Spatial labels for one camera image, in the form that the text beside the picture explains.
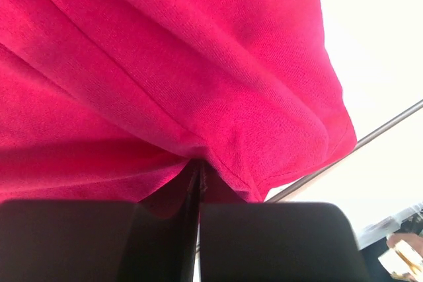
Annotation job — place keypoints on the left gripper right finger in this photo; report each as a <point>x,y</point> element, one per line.
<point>275,241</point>

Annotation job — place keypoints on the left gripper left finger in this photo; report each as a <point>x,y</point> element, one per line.
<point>68,240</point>

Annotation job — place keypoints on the pink t-shirt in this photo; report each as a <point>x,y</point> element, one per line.
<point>111,99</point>

